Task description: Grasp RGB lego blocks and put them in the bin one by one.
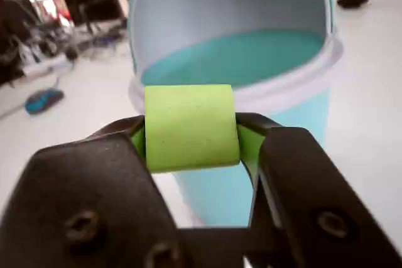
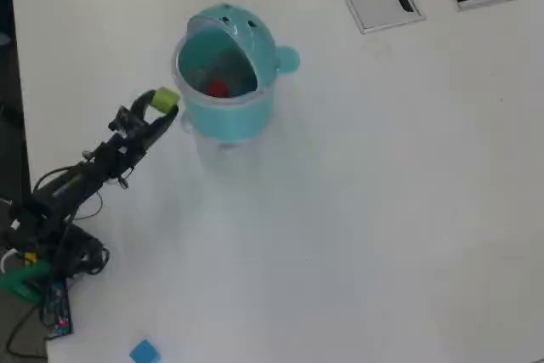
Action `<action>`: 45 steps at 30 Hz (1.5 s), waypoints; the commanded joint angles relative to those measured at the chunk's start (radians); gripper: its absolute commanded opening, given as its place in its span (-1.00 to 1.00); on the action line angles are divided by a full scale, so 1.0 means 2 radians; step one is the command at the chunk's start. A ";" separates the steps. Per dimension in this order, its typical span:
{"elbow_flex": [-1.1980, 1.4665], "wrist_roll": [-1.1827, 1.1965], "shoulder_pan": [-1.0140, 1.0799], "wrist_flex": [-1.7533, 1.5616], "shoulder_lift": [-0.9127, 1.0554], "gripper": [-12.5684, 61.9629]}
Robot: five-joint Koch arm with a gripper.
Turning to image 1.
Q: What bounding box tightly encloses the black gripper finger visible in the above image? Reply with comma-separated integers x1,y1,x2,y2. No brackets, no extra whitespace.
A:
0,114,189,268
234,112,402,268

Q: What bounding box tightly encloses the green block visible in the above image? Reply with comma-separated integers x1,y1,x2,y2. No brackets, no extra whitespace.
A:
143,84,241,174

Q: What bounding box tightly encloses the teal whale-shaped bin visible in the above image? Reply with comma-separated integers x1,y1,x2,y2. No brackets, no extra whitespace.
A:
127,0,345,228

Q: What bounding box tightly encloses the blue computer mouse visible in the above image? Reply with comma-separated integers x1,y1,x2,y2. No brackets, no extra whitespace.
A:
25,88,65,115

